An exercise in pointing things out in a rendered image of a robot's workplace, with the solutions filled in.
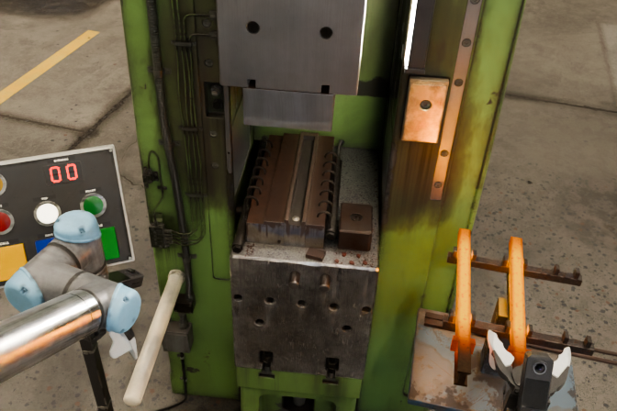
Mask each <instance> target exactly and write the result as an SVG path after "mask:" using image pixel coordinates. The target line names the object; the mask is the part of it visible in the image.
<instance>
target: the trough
mask: <svg viewBox="0 0 617 411"><path fill-rule="evenodd" d="M314 140H315V137H314V136H304V137H303V141H302V147H301V152H300V157H299V162H298V167H297V177H296V181H295V187H294V192H293V197H292V202H291V207H290V212H289V218H288V224H289V225H298V226H301V223H302V217H303V211H304V205H305V199H306V193H307V187H308V181H309V170H310V164H311V158H312V151H313V146H314ZM292 217H299V221H294V220H293V219H292Z"/></svg>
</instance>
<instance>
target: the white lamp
mask: <svg viewBox="0 0 617 411"><path fill-rule="evenodd" d="M37 216H38V219H39V220H40V221H41V222H43V223H51V222H53V221H55V220H56V218H57V216H58V210H57V208H56V207H55V206H54V205H50V204H46V205H42V206H41V207H40V208H39V209H38V212H37Z"/></svg>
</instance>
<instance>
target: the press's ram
mask: <svg viewBox="0 0 617 411"><path fill-rule="evenodd" d="M365 5H366V0H216V6H217V24H218V43H219V79H220V85H226V86H238V87H248V86H249V83H250V80H255V87H256V88H262V89H274V90H286V91H297V92H309V93H321V87H322V86H323V85H329V86H330V91H329V94H344V95H357V91H358V82H359V72H360V62H361V52H362V43H363V33H364V23H365Z"/></svg>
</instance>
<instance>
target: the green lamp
mask: <svg viewBox="0 0 617 411"><path fill-rule="evenodd" d="M103 206H104V204H103V201H102V200H101V199H100V198H99V197H97V196H89V197H87V198H86V199H85V200H84V211H88V212H89V213H91V214H93V215H97V214H99V213H100V212H101V211H102V210H103Z"/></svg>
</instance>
